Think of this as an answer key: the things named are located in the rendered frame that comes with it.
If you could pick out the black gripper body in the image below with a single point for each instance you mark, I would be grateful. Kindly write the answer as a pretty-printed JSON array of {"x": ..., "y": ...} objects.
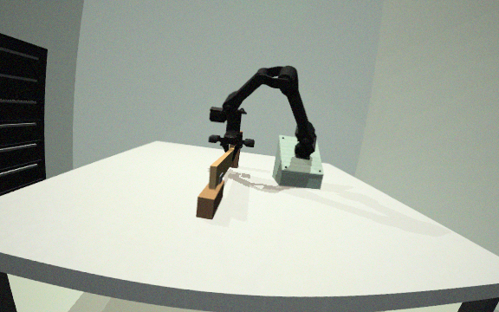
[{"x": 216, "y": 138}]

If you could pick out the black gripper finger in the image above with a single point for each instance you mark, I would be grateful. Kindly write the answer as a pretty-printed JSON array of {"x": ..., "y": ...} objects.
[
  {"x": 235, "y": 151},
  {"x": 225, "y": 147}
]

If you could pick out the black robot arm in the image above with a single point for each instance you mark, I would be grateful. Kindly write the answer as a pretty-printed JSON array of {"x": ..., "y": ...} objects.
[{"x": 287, "y": 82}]

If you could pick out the long tan wooden rail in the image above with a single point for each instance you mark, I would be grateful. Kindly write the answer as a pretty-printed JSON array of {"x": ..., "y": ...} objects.
[{"x": 220, "y": 165}]

